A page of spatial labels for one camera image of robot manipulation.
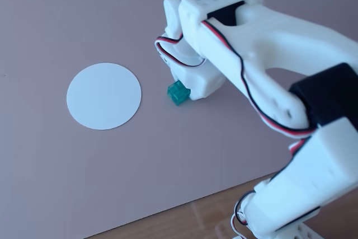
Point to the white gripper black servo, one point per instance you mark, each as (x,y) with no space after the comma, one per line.
(202,84)

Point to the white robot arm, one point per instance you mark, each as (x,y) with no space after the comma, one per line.
(265,40)

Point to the white paper circle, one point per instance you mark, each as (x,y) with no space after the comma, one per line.
(103,96)

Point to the pink board mat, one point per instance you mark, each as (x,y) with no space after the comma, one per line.
(84,26)

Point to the teal translucent lego brick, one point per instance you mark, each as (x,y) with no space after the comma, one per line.
(179,93)

